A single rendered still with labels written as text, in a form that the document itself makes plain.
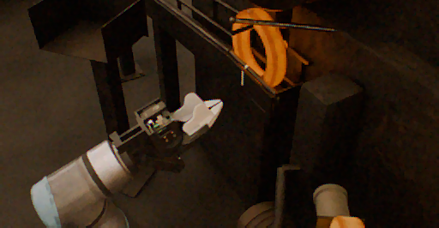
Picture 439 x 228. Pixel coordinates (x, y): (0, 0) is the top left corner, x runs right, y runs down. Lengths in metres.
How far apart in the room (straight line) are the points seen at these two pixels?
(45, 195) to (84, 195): 0.06
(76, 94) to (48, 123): 0.22
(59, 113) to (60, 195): 1.32
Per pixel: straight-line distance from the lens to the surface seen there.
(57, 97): 2.19
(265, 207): 0.94
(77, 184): 0.78
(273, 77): 0.94
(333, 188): 0.79
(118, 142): 0.77
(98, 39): 1.37
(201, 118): 0.80
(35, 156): 1.92
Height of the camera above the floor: 1.29
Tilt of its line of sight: 40 degrees down
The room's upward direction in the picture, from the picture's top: straight up
